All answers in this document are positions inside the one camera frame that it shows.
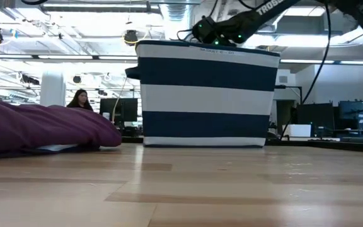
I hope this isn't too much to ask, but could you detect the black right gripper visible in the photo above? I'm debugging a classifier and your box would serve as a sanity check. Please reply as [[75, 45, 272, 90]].
[[191, 15, 233, 47]]

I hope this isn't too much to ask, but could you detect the navy white striped fabric basket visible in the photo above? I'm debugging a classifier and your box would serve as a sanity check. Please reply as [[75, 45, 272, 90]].
[[125, 40, 281, 148]]

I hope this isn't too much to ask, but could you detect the black ceiling device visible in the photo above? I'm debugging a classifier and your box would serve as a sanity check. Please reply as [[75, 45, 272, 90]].
[[124, 30, 139, 45]]

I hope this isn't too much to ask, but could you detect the black computer monitor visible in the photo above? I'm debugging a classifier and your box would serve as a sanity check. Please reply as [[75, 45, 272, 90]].
[[296, 103, 335, 137], [99, 98, 139, 123], [338, 100, 363, 132]]

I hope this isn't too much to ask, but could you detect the white box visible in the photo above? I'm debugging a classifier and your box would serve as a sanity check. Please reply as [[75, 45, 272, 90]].
[[287, 124, 312, 138]]

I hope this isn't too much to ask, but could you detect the person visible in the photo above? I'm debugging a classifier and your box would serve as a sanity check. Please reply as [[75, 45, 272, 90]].
[[66, 88, 94, 112]]

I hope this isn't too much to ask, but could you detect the white building column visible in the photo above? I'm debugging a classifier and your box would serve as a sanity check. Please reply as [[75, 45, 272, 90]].
[[39, 71, 66, 107]]

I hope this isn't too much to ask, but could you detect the purple cloth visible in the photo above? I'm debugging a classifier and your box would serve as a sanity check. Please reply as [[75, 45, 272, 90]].
[[0, 100, 122, 160]]

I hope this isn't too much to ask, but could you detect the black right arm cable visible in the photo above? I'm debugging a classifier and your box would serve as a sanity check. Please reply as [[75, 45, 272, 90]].
[[279, 0, 332, 140]]

